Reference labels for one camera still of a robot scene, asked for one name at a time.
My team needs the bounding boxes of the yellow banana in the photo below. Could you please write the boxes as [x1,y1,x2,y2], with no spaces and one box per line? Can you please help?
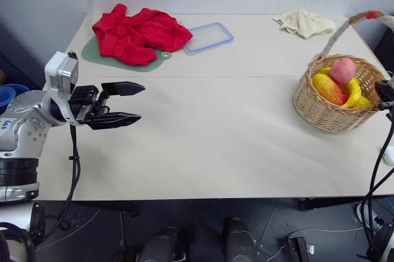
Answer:
[318,67,372,109]

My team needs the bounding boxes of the cream crumpled cloth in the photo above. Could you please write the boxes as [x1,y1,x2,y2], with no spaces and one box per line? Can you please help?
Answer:
[272,8,338,41]

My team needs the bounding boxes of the wicker basket with handle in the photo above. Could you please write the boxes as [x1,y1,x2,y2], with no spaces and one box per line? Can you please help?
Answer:
[292,10,394,134]

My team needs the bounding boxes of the yellow-red mango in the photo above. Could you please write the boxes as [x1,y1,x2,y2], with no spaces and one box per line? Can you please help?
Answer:
[312,73,348,106]

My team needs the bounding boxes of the blue stacked bowls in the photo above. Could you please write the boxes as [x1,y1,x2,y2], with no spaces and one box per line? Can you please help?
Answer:
[0,83,31,116]

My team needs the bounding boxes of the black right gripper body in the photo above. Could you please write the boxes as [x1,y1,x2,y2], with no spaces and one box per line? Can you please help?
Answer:
[374,79,394,111]

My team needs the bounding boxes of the pink peach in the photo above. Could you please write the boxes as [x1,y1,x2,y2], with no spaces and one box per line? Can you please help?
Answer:
[328,57,357,85]

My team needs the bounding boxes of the black table frame bracket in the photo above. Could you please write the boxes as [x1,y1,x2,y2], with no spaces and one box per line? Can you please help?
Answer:
[297,196,370,212]

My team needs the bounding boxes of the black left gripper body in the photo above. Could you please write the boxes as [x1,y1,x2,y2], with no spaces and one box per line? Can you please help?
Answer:
[68,85,111,127]

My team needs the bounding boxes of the red crumpled cloth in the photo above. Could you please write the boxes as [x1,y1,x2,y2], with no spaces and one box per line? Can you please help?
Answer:
[92,3,194,67]

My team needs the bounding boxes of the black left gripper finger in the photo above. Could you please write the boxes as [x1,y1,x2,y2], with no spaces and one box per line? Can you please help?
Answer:
[86,112,143,131]
[100,81,147,97]

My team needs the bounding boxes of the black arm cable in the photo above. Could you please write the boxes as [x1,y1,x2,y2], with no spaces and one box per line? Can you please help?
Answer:
[360,109,394,260]
[33,123,82,246]

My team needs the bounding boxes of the green cutting board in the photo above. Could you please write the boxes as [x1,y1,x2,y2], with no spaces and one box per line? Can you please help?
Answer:
[81,34,172,73]

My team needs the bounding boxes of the dark rounded shape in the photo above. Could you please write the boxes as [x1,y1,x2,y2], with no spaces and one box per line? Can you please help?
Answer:
[114,226,187,262]
[222,216,257,262]

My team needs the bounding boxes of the white floor cable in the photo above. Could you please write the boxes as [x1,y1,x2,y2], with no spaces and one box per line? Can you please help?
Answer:
[265,226,366,260]

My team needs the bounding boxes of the white rounded object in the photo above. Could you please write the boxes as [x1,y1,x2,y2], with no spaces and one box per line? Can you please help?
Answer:
[382,145,394,165]

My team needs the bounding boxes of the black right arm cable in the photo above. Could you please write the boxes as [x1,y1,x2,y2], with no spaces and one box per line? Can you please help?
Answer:
[360,109,394,260]

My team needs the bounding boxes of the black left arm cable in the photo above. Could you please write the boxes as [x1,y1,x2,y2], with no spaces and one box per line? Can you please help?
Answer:
[33,123,82,246]

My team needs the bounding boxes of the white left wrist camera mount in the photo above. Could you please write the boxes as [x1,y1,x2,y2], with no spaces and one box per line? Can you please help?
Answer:
[44,50,80,123]

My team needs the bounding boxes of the clear blue-rimmed container lid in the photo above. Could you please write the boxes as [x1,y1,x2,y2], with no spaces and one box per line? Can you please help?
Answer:
[183,22,235,57]

